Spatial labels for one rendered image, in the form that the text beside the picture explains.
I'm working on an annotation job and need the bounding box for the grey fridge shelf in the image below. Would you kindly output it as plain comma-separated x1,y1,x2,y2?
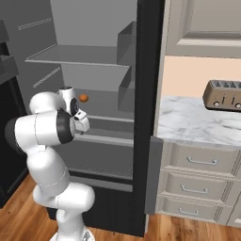
24,43,133,69

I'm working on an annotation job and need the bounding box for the grey counter side panel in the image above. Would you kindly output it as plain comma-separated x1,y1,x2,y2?
144,136,165,217

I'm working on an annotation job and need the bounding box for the beige drawer front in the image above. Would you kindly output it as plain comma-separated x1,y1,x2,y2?
158,170,237,205
155,195,232,226
162,140,241,181

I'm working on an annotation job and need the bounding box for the beige wall cupboard door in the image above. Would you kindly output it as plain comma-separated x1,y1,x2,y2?
165,0,241,59

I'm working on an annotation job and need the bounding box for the silver drawer handle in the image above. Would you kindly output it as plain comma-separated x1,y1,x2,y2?
180,184,209,195
186,155,218,167
178,206,201,217

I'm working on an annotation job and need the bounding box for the orange round fruit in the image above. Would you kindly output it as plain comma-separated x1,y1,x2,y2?
78,93,89,104

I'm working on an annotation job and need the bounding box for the black fridge door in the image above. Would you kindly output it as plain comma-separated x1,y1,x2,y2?
0,18,30,210

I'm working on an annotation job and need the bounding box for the black fridge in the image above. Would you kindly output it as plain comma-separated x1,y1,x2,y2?
0,0,167,238

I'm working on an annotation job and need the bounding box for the deep grey fridge drawer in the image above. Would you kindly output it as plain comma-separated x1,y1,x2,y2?
53,139,135,193

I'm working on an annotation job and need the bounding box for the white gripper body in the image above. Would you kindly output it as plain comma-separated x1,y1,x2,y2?
73,115,91,135

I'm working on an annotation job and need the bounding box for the shallow grey fridge drawer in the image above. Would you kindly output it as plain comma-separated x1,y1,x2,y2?
73,115,136,148

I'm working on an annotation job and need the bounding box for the brown metal toaster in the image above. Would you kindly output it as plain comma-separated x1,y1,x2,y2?
201,79,241,113

